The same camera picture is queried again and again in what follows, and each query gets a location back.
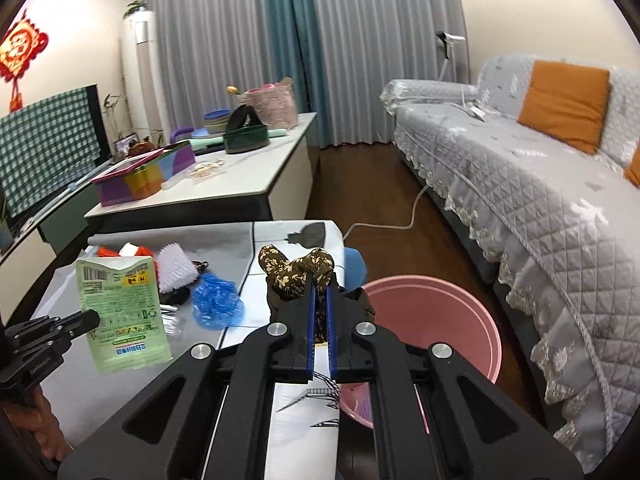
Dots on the pale blue rod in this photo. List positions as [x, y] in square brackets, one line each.
[92, 176]

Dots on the green printed pouch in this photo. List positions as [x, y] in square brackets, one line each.
[120, 310]

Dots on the pink plastic bucket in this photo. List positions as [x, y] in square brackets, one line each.
[440, 310]

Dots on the brown teapot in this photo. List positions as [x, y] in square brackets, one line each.
[140, 148]

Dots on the white standing air conditioner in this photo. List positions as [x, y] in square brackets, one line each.
[142, 70]

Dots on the white coffee table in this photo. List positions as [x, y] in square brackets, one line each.
[250, 175]

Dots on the white printed table cover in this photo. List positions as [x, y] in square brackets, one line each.
[300, 435]

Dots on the purple plastic item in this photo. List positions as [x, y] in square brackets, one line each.
[176, 135]

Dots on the stacked plastic bowls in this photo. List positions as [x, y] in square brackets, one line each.
[217, 120]

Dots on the colourful tin box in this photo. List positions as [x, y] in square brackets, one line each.
[145, 180]

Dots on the green checked cloth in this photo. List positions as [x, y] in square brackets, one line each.
[45, 150]

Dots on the small green plant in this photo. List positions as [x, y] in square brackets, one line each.
[136, 8]

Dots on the television cabinet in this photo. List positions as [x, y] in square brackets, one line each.
[65, 222]

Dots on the red knot wall decoration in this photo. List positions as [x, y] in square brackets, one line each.
[17, 47]

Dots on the orange cushion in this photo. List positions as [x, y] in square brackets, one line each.
[634, 167]
[565, 105]

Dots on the bamboo plant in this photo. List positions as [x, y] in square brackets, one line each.
[111, 107]

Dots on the pink lace basket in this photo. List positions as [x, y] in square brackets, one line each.
[270, 102]

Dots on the grey curtain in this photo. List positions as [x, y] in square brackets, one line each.
[210, 45]
[390, 35]

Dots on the clear snack packets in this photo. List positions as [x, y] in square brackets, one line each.
[205, 169]

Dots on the small yellow item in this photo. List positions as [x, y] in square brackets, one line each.
[231, 90]

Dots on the brown floral cloth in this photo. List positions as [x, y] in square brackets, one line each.
[290, 270]

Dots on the white power strip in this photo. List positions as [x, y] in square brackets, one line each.
[477, 111]

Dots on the mint green folded mat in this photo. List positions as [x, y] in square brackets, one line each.
[278, 132]

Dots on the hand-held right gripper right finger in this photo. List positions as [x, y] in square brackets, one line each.
[331, 335]

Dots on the black round lid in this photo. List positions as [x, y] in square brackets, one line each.
[242, 117]

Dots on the red white snack packet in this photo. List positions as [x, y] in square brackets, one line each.
[127, 250]

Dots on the teal curtain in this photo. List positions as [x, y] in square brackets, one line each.
[295, 50]

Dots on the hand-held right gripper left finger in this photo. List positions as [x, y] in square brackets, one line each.
[310, 332]

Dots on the black television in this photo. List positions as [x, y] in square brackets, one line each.
[98, 115]

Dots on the white floor lamp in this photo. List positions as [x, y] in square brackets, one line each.
[452, 38]

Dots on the person's left hand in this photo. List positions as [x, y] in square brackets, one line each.
[35, 427]

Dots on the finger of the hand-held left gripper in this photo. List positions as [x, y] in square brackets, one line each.
[80, 321]

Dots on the blue crumpled plastic wrapper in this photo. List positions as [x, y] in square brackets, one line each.
[215, 300]

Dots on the small photo frame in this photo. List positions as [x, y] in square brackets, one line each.
[124, 143]

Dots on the grey quilted sofa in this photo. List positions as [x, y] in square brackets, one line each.
[525, 185]

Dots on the blue plastic stool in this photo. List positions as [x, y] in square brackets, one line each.
[355, 266]

